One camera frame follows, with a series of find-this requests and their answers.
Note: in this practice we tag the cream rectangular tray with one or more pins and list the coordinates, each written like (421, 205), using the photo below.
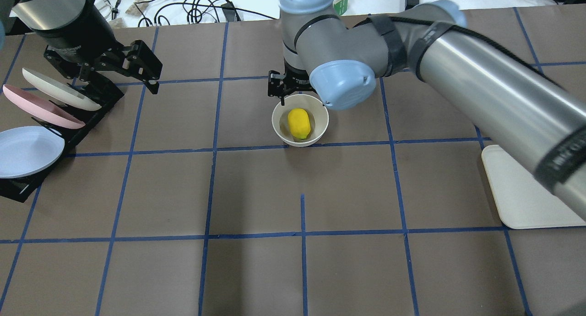
(521, 202)

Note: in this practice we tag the pink plate in rack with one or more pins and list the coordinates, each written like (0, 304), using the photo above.
(40, 108)

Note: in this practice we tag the cream plate in rack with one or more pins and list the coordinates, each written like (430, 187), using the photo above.
(59, 91)

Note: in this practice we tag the light blue plate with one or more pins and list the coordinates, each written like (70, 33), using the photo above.
(28, 150)

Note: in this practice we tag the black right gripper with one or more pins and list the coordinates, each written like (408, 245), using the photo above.
(293, 80)

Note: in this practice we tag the yellow lemon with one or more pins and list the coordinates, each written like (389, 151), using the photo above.
(299, 123)

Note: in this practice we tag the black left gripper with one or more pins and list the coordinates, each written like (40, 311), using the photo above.
(74, 42)

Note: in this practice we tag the black dish rack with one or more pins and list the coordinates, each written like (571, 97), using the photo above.
(106, 95)

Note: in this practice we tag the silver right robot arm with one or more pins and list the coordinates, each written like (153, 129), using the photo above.
(537, 122)

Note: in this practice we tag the cream bowl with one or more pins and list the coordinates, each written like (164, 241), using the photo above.
(318, 115)

